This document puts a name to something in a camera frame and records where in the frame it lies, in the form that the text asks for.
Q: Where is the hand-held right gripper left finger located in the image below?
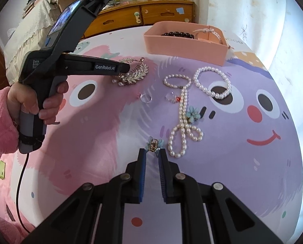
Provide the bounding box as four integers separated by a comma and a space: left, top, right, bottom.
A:
21, 149, 147, 244

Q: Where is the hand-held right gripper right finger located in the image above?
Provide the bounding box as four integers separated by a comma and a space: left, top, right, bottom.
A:
159, 149, 279, 244

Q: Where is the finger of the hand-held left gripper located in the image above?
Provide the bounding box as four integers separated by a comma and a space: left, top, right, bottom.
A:
62, 52, 131, 77

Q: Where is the blue flower hair clip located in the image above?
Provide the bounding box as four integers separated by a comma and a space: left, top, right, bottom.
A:
146, 137, 164, 156

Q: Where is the silver leaf hair comb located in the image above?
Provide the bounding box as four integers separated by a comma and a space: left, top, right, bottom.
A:
112, 57, 149, 87

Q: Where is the person's left hand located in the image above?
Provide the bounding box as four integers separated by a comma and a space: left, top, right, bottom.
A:
7, 80, 70, 125

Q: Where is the white lace cloth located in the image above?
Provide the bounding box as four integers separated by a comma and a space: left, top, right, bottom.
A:
5, 0, 63, 70

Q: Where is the cartoon printed mat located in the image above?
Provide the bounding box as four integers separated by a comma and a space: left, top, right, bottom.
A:
10, 25, 303, 244

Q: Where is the wooden cabinet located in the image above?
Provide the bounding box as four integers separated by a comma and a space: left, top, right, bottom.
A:
82, 0, 197, 40

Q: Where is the blue flower brooch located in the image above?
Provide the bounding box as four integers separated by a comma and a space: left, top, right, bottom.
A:
185, 106, 201, 123

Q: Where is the pink box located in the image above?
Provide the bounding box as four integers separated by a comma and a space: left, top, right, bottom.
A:
143, 22, 231, 67

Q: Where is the white floral curtain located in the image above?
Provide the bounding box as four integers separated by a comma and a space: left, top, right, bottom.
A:
192, 0, 303, 209

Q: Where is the clear ring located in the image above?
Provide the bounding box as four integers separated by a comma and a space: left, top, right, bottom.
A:
137, 93, 153, 104

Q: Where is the long pearl necklace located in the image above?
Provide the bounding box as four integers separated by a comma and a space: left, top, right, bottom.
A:
163, 74, 204, 159

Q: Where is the crystal ring with red stone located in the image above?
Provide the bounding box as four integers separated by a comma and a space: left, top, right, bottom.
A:
166, 93, 181, 103

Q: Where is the dark bead bracelet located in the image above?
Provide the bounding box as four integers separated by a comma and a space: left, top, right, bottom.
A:
161, 31, 195, 39

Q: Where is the round pearl bracelet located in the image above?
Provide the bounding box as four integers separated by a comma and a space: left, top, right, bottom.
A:
193, 66, 232, 100

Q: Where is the white ribbon bracelet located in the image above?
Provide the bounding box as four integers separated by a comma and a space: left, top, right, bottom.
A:
192, 26, 224, 42

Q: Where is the black cable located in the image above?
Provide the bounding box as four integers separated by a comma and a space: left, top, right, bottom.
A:
15, 152, 31, 234

